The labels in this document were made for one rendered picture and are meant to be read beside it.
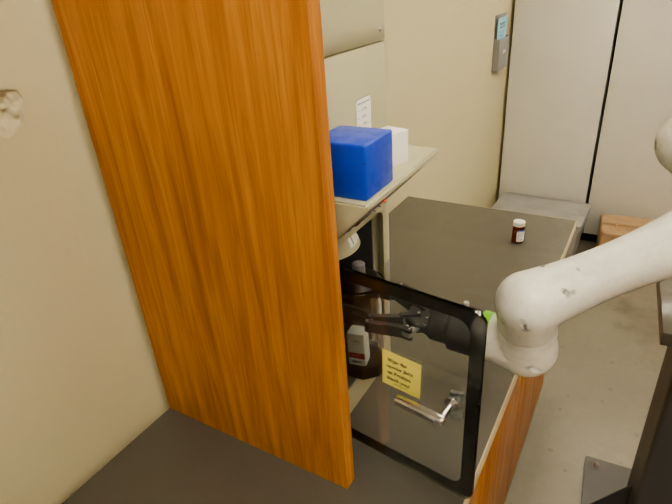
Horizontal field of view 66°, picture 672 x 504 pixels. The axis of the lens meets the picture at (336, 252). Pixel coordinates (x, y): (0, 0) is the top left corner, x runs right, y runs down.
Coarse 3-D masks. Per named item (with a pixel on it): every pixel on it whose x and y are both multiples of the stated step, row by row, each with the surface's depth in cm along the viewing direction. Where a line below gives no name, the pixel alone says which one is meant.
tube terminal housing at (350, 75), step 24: (360, 48) 92; (384, 48) 100; (336, 72) 87; (360, 72) 94; (384, 72) 102; (336, 96) 88; (360, 96) 95; (384, 96) 104; (336, 120) 90; (384, 120) 106; (384, 216) 115; (384, 240) 117; (384, 264) 120
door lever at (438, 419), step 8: (400, 400) 85; (408, 400) 85; (448, 400) 84; (408, 408) 84; (416, 408) 83; (424, 408) 83; (448, 408) 83; (456, 408) 84; (424, 416) 82; (432, 416) 81; (440, 416) 81; (440, 424) 81
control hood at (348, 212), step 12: (408, 156) 100; (420, 156) 100; (432, 156) 101; (396, 168) 94; (408, 168) 94; (420, 168) 98; (396, 180) 89; (384, 192) 85; (336, 204) 82; (348, 204) 82; (360, 204) 81; (372, 204) 81; (336, 216) 84; (348, 216) 82; (360, 216) 81; (348, 228) 84
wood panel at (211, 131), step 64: (64, 0) 82; (128, 0) 75; (192, 0) 70; (256, 0) 65; (128, 64) 81; (192, 64) 74; (256, 64) 69; (320, 64) 66; (128, 128) 88; (192, 128) 80; (256, 128) 74; (320, 128) 69; (128, 192) 95; (192, 192) 86; (256, 192) 79; (320, 192) 73; (128, 256) 105; (192, 256) 94; (256, 256) 85; (320, 256) 78; (192, 320) 103; (256, 320) 93; (320, 320) 84; (192, 384) 114; (256, 384) 102; (320, 384) 92; (320, 448) 100
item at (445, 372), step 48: (384, 288) 83; (384, 336) 88; (432, 336) 81; (480, 336) 75; (384, 384) 93; (432, 384) 85; (480, 384) 79; (384, 432) 99; (432, 432) 90; (432, 480) 96
